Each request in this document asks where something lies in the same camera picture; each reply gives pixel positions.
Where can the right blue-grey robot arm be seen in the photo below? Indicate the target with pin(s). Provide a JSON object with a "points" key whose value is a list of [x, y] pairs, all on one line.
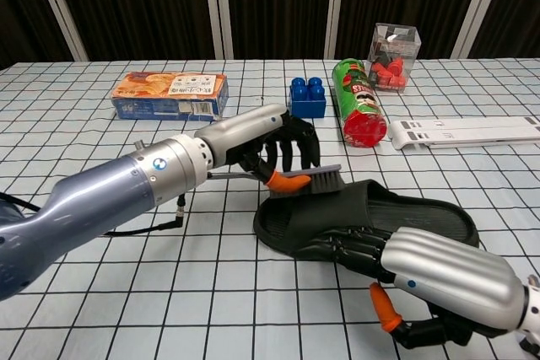
{"points": [[532, 318]]}

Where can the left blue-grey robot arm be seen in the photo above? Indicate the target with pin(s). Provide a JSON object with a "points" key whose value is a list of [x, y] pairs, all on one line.
{"points": [[105, 195]]}

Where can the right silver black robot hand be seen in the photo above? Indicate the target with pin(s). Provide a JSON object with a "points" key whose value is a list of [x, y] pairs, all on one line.
{"points": [[455, 275]]}

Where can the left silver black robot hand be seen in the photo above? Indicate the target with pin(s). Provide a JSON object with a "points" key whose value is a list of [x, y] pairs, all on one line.
{"points": [[244, 132]]}

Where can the checked tablecloth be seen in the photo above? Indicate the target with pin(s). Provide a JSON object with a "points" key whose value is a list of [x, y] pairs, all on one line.
{"points": [[169, 292]]}

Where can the grey tool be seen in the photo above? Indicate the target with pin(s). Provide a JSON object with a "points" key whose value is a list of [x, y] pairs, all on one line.
{"points": [[327, 181]]}

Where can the clear box with red pieces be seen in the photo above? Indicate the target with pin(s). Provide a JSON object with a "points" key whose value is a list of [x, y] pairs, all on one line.
{"points": [[392, 73]]}

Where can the green crisps can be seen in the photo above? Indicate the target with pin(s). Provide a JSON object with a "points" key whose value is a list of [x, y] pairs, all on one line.
{"points": [[358, 98]]}

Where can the orange biscuit box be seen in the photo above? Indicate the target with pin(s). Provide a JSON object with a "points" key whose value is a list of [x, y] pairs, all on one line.
{"points": [[160, 94]]}

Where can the blue building block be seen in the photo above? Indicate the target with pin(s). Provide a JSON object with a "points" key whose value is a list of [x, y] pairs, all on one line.
{"points": [[308, 103]]}

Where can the black slipper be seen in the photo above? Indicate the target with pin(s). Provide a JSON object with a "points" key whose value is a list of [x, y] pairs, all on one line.
{"points": [[329, 212]]}

